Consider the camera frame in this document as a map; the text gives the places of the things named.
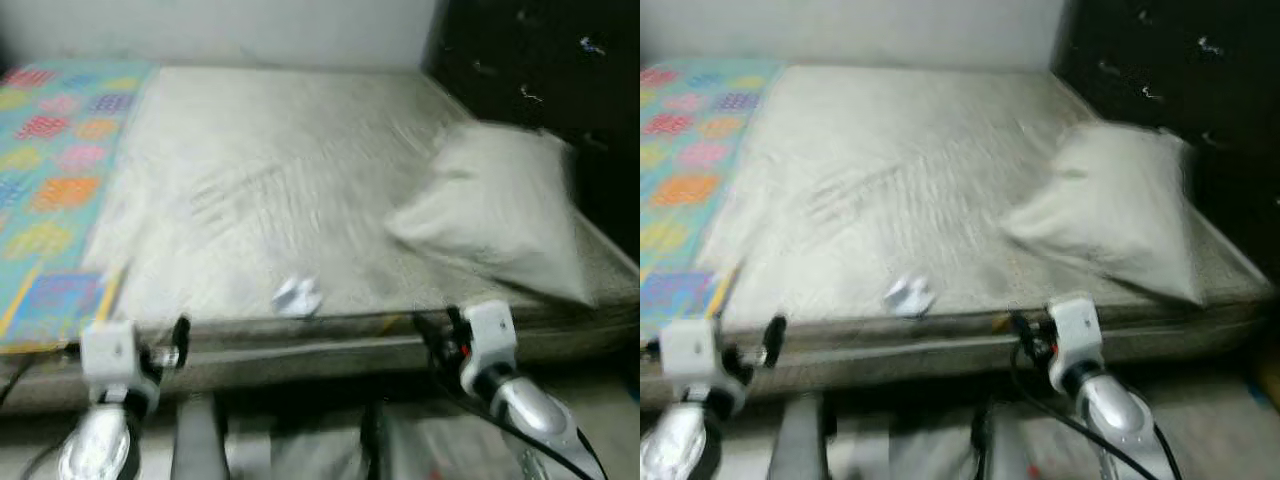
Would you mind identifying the blue yellow children's book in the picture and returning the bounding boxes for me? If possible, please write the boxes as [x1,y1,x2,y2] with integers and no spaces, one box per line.
[640,262,746,341]
[0,262,129,353]

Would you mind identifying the grey left robot leg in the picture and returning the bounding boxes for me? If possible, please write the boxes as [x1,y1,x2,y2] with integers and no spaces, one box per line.
[170,395,226,480]
[775,395,836,480]

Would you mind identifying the grey robot leg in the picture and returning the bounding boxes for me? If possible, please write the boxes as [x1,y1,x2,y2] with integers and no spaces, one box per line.
[170,395,226,480]
[775,395,836,480]
[975,400,1041,480]
[360,400,441,480]

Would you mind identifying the grey right robot leg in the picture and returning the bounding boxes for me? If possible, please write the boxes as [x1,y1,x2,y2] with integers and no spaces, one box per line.
[975,400,1041,480]
[360,400,441,480]

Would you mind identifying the crumpled white paper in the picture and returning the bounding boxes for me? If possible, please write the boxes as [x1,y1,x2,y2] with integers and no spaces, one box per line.
[273,277,323,319]
[883,275,936,319]

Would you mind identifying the grey quilted mattress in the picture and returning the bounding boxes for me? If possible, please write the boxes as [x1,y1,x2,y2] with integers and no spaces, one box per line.
[640,65,1276,413]
[0,65,640,416]

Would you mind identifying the teal blanket with colourful shapes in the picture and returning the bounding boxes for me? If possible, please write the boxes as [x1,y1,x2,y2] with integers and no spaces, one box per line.
[0,60,161,351]
[640,58,786,341]

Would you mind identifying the black tufted headboard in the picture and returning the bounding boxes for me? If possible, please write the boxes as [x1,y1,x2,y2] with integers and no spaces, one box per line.
[425,0,640,263]
[1050,0,1280,281]

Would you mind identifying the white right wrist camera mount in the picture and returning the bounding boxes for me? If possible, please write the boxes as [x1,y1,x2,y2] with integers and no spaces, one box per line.
[1047,293,1104,391]
[460,300,518,396]

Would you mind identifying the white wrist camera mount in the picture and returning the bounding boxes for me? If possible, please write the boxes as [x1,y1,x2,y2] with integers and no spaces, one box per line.
[1047,293,1104,391]
[80,320,138,389]
[662,320,743,389]
[460,300,518,396]

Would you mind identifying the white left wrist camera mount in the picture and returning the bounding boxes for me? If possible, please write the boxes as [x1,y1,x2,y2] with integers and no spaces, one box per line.
[80,320,138,389]
[662,320,743,389]

